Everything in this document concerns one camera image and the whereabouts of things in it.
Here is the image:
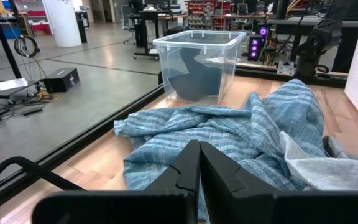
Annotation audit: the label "red parts shelf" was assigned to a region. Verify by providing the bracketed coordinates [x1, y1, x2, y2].
[186, 0, 233, 31]

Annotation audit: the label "blue storage box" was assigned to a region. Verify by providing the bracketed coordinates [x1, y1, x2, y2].
[0, 26, 22, 40]

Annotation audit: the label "black pedestal table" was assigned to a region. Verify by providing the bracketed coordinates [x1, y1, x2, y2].
[128, 9, 188, 62]

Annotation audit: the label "white round pillar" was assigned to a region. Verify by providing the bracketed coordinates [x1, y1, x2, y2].
[41, 0, 83, 49]

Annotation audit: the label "computer tower purple lights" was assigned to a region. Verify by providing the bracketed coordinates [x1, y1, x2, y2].
[247, 26, 270, 62]

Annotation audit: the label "black power adapter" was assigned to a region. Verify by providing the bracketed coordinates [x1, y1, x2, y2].
[21, 106, 45, 117]

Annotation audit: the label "black box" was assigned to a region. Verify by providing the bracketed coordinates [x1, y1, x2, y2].
[41, 67, 81, 94]

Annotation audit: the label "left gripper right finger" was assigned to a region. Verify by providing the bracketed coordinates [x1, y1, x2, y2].
[200, 141, 358, 224]

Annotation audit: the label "white paper sheet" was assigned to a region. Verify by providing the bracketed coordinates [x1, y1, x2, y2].
[0, 77, 29, 91]

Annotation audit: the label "coiled black cable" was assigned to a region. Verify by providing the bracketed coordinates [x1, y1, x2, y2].
[13, 34, 40, 59]

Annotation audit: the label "black cabinet stand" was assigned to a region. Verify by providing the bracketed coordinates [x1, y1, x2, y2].
[75, 11, 90, 44]

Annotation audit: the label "clear plastic bin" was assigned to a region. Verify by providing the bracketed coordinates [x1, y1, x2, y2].
[152, 30, 247, 106]

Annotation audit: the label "silver metal bracket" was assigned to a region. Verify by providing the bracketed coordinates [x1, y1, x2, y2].
[277, 60, 295, 76]

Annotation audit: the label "red storage bin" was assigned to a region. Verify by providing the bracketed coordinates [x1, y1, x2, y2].
[29, 22, 53, 37]

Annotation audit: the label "dark grey cloth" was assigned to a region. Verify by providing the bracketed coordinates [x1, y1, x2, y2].
[321, 135, 349, 159]

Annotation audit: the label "blue striped cloth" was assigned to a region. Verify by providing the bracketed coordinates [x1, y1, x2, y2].
[113, 78, 328, 224]

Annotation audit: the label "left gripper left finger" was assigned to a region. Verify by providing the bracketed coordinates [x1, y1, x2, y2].
[32, 139, 201, 224]

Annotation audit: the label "black cloth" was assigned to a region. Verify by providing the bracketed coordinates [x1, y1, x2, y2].
[167, 48, 224, 103]

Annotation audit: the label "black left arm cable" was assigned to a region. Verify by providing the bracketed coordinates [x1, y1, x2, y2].
[0, 156, 85, 224]

